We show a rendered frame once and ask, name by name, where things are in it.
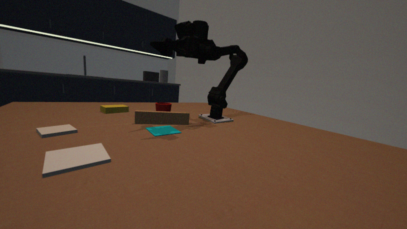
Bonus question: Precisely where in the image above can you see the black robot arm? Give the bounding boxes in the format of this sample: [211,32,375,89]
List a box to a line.
[174,20,248,120]

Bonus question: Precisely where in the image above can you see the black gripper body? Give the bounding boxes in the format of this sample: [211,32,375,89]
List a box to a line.
[161,35,200,58]

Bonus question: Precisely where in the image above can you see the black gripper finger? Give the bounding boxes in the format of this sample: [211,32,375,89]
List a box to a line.
[164,36,190,56]
[150,38,167,56]

